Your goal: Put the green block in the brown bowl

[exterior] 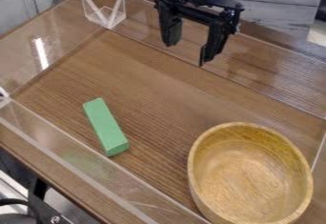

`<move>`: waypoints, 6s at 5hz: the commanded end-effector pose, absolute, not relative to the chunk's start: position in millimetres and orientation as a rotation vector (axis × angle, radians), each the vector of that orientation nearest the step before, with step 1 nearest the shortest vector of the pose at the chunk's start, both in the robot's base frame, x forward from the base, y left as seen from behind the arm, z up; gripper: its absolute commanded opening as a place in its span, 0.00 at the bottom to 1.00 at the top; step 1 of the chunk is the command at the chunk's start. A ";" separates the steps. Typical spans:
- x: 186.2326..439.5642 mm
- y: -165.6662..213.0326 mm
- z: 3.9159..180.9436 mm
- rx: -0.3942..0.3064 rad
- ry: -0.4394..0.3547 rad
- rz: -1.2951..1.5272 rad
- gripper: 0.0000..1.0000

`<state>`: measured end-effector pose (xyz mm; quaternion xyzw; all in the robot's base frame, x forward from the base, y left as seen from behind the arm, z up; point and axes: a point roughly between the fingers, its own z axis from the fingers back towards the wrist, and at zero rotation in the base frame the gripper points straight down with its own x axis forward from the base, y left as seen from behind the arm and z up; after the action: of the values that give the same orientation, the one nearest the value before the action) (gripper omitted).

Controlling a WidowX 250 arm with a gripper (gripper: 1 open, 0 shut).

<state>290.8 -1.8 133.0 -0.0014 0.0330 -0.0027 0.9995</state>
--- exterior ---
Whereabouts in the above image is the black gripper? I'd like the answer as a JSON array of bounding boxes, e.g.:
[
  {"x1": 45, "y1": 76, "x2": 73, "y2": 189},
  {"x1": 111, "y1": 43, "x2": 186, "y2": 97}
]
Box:
[{"x1": 158, "y1": 0, "x2": 245, "y2": 67}]

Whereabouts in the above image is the green rectangular block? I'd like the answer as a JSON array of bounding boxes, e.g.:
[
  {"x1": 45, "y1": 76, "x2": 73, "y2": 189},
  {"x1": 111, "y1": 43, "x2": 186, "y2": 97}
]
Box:
[{"x1": 83, "y1": 98, "x2": 129, "y2": 156}]

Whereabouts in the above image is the clear acrylic front wall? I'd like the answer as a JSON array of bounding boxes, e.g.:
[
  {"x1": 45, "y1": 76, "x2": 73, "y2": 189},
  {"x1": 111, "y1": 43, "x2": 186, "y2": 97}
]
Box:
[{"x1": 0, "y1": 97, "x2": 210, "y2": 224}]

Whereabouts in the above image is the clear acrylic corner bracket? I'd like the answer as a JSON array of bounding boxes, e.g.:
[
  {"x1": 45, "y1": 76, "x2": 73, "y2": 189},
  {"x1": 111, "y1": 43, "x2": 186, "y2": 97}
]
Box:
[{"x1": 82, "y1": 0, "x2": 126, "y2": 30}]

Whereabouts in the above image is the brown wooden bowl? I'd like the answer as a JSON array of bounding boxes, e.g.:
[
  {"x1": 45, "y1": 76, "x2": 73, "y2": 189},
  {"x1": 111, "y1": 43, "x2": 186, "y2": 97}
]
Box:
[{"x1": 188, "y1": 122, "x2": 313, "y2": 224}]

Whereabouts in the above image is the black floor cable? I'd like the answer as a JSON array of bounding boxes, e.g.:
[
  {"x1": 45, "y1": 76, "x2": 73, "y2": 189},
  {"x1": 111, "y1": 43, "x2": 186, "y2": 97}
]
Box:
[{"x1": 0, "y1": 198, "x2": 43, "y2": 224}]

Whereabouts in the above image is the black table leg bracket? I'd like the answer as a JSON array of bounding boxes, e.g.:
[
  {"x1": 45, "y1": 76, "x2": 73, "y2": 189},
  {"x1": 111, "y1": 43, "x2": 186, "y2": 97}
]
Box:
[{"x1": 29, "y1": 178, "x2": 73, "y2": 224}]

